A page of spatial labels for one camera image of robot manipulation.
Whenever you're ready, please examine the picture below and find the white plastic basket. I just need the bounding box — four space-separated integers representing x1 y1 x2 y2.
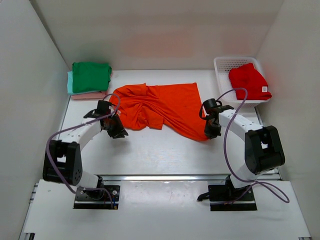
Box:
213 56 272 108

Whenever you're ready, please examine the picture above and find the teal folded t shirt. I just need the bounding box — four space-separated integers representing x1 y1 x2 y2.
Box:
67 71 111 95

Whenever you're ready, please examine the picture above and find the orange t shirt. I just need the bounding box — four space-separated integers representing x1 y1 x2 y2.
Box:
109 82 208 142

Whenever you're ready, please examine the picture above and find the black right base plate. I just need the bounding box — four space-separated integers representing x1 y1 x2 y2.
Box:
197 185 258 212

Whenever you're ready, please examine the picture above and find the red t shirt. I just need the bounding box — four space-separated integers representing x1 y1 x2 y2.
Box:
228 63 272 101

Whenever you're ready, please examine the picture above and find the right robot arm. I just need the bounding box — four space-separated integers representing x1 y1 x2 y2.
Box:
199 98 285 202

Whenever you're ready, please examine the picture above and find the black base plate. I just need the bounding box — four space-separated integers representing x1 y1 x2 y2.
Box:
73 181 121 210
197 185 258 212

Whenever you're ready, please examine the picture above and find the green folded t shirt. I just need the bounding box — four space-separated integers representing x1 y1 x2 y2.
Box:
72 62 113 94

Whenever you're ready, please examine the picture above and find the pink folded t shirt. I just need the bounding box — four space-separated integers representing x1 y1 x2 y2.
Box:
70 71 114 101

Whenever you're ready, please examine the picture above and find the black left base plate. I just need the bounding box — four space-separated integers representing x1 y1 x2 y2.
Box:
73 181 121 210

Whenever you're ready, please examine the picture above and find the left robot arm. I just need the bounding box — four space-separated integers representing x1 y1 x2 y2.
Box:
42 100 129 200

